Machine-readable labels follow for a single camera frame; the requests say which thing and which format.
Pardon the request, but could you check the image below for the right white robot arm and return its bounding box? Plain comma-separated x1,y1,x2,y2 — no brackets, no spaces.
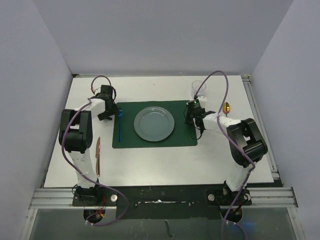
185,99,268,205

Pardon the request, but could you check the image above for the blue plastic spoon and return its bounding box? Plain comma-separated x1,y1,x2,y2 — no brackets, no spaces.
118,108,124,143

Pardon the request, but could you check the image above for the clear plastic cup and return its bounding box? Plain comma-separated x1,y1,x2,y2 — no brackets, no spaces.
191,80,207,99

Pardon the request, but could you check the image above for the dark green placemat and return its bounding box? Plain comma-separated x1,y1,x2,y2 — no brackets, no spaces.
112,100,198,149

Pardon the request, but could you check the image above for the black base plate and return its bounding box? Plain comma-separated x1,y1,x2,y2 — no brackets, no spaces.
71,184,252,224

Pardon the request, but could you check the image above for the copper knife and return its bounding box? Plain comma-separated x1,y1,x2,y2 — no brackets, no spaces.
95,136,101,177

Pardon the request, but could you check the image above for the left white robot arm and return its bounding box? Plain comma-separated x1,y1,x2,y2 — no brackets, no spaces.
58,85,118,206

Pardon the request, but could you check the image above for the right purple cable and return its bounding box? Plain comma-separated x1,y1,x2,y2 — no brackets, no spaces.
192,70,257,240

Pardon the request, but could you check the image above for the teal round plate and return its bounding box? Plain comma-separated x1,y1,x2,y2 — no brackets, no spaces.
133,106,175,142

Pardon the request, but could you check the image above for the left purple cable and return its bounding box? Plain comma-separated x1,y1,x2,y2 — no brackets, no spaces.
61,75,130,228

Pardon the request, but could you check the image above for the gold iridescent spoon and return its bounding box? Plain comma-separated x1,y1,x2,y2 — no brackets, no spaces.
222,102,231,117

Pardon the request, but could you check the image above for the purple cable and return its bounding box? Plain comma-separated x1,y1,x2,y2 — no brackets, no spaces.
61,75,130,228
192,70,257,240

